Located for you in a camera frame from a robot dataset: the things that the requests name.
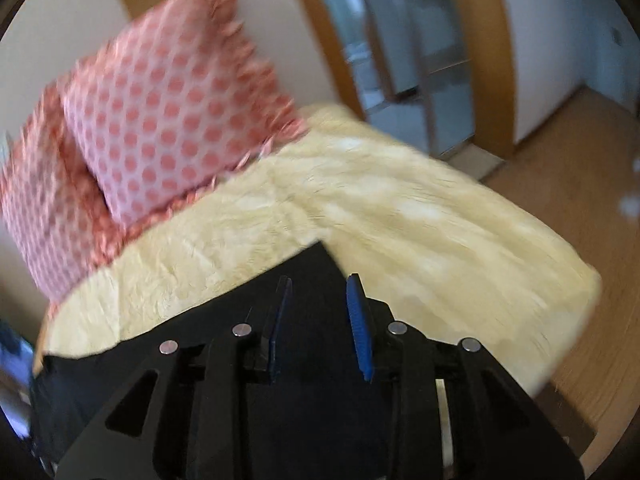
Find yellow patterned bed sheet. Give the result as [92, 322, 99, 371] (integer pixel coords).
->
[32, 102, 604, 397]

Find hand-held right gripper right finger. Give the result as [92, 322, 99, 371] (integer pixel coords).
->
[346, 273, 584, 480]

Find pink polka dot pillow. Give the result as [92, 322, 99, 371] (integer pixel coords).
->
[59, 0, 309, 227]
[0, 84, 132, 307]

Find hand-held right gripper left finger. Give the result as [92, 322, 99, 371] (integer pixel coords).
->
[52, 275, 293, 480]

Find wooden headboard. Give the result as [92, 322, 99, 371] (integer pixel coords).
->
[282, 0, 518, 161]

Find black pants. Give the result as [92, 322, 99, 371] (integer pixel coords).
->
[29, 241, 397, 480]

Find glass sliding door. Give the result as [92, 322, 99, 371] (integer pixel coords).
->
[307, 0, 477, 158]

